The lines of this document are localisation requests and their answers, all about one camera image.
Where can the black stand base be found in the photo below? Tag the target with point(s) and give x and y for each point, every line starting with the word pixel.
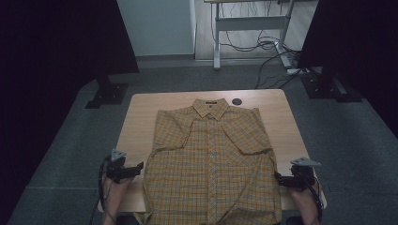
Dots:
pixel 328 87
pixel 108 93

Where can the person's right hand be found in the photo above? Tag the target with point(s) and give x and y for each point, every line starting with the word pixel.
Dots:
pixel 305 197

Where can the dark round table grommet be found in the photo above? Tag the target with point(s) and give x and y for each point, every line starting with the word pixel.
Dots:
pixel 237 101

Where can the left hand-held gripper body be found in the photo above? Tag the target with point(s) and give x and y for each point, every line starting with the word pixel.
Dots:
pixel 115 167

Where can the white power strip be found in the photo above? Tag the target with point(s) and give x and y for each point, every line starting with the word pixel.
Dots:
pixel 297 71

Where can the yellow plaid short-sleeved shirt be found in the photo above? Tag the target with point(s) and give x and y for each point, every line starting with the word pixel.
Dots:
pixel 209 162

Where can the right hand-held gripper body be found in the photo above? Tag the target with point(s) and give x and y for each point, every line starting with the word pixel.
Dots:
pixel 303 175

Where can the black curtain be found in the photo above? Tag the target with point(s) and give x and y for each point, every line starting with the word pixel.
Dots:
pixel 47 62
pixel 359 40

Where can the white partition panel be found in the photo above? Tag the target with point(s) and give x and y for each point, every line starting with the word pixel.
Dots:
pixel 156 28

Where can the white metal desk frame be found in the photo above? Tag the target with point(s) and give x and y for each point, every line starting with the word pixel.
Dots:
pixel 250 23

